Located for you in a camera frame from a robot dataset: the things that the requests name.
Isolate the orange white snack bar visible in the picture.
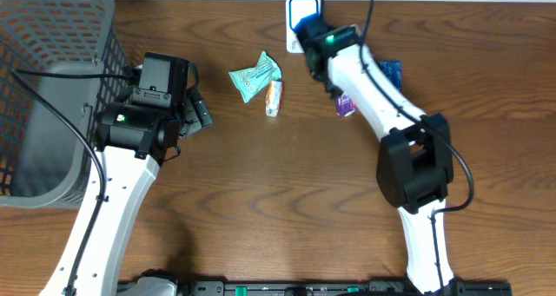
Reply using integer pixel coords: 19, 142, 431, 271
265, 81, 283, 117

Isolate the red purple pad package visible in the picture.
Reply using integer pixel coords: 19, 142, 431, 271
334, 94, 358, 117

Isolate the blue cookie package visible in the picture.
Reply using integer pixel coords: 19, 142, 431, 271
379, 60, 402, 91

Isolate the teal wet wipes pack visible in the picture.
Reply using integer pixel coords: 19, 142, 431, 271
228, 51, 282, 103

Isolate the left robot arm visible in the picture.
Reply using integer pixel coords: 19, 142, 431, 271
41, 52, 209, 295

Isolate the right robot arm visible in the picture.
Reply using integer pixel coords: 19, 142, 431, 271
294, 14, 454, 294

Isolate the white barcode scanner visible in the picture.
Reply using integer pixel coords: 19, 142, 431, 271
285, 0, 321, 54

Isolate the grey plastic mesh basket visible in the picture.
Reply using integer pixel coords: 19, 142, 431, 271
1, 0, 128, 208

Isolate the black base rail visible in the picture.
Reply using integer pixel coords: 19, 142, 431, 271
116, 269, 513, 296

